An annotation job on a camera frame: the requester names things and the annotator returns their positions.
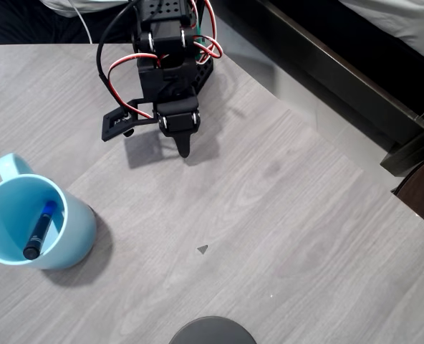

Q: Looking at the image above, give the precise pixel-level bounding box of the blue and black Crayola marker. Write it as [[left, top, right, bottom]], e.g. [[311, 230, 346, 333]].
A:
[[22, 200, 59, 261]]

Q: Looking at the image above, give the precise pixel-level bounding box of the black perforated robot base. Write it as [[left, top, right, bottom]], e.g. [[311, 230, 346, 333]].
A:
[[189, 30, 216, 96]]

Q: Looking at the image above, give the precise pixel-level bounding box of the light blue mug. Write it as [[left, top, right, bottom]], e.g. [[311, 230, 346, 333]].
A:
[[0, 153, 98, 271]]

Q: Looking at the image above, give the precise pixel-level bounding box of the grey fabric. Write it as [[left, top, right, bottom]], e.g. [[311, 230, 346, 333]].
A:
[[39, 0, 127, 17]]

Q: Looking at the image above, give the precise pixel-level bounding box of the black round object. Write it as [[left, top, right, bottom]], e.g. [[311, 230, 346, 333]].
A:
[[168, 315, 258, 344]]

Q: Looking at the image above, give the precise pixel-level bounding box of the dark brown wooden furniture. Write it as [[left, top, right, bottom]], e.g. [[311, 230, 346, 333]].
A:
[[390, 153, 424, 234]]

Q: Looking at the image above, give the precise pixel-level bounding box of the white bed sheet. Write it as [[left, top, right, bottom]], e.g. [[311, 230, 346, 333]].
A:
[[340, 0, 424, 66]]

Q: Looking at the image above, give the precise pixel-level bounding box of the black gripper camera mount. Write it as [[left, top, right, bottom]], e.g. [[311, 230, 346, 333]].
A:
[[101, 97, 159, 142]]

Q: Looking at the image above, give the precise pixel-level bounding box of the red white servo cable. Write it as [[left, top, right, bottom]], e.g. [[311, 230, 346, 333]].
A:
[[193, 0, 223, 61], [107, 52, 160, 120]]

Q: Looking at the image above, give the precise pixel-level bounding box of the black camera cable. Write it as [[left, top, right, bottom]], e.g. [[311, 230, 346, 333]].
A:
[[96, 0, 142, 108]]

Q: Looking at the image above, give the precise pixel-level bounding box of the thin white cable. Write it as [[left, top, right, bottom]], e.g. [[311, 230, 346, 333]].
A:
[[67, 0, 94, 45]]

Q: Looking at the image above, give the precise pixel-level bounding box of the black bed frame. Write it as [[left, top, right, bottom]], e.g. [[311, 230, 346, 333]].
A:
[[211, 0, 424, 177]]

